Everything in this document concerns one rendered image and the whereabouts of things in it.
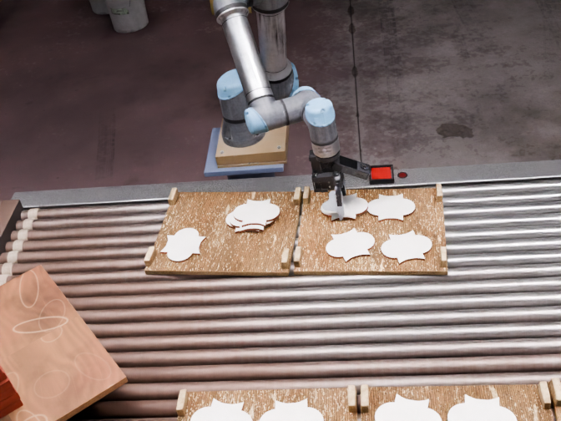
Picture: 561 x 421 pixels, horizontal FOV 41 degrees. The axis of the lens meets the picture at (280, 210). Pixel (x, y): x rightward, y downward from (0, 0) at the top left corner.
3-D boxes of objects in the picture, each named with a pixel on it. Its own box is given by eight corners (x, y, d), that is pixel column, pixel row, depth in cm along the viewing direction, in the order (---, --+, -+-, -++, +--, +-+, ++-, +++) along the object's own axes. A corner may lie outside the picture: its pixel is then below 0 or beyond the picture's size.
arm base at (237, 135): (222, 126, 268) (216, 102, 261) (264, 119, 267) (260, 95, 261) (222, 150, 256) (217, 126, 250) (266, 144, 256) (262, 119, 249)
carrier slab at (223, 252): (174, 195, 240) (174, 191, 239) (303, 195, 233) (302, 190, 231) (145, 274, 214) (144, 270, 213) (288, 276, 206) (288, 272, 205)
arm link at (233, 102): (218, 107, 259) (210, 72, 250) (255, 96, 261) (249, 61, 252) (226, 124, 250) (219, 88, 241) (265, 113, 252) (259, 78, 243)
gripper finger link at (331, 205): (325, 220, 220) (321, 190, 217) (345, 219, 218) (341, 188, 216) (323, 224, 217) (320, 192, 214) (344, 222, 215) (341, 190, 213)
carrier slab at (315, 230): (305, 194, 233) (305, 190, 232) (442, 191, 226) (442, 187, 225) (294, 275, 206) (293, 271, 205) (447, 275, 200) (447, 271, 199)
